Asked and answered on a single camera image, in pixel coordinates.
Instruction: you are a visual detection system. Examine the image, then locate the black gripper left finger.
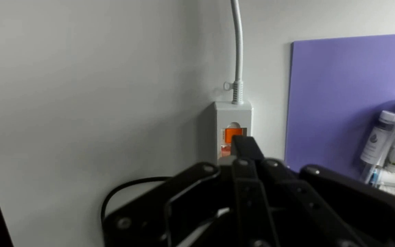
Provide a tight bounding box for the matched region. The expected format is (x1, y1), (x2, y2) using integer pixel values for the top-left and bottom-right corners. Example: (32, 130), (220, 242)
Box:
(102, 161), (236, 247)

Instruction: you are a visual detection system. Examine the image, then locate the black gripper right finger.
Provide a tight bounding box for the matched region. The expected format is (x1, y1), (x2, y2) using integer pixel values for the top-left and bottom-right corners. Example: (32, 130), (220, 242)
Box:
(231, 135), (395, 247)

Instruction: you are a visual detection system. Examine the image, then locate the white power strip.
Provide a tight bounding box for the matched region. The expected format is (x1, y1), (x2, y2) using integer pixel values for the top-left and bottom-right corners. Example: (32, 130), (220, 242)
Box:
(200, 100), (255, 166)

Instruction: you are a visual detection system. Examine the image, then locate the purple mat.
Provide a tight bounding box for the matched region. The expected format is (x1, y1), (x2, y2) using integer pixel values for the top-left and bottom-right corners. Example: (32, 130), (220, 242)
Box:
(284, 32), (395, 183)

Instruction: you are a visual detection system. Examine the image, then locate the black plug cable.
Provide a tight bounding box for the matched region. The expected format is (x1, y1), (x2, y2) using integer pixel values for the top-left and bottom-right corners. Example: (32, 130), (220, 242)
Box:
(100, 176), (174, 222)

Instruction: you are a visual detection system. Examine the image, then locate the white power strip cable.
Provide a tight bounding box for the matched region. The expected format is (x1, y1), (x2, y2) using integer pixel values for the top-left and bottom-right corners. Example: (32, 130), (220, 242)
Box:
(222, 0), (246, 106)

